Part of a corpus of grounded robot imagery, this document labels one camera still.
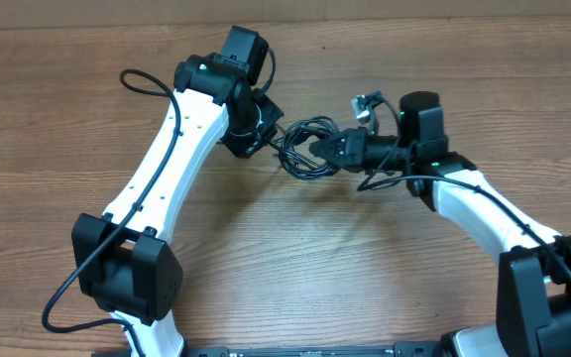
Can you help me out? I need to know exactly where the black USB cable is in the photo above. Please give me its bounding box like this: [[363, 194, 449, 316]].
[[267, 115, 346, 181]]

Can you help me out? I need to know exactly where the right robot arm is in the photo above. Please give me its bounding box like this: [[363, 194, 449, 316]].
[[309, 91, 571, 356]]

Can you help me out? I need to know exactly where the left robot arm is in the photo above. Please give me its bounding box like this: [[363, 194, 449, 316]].
[[71, 26, 283, 356]]

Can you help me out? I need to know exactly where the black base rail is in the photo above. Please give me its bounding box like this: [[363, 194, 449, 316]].
[[90, 341, 445, 357]]

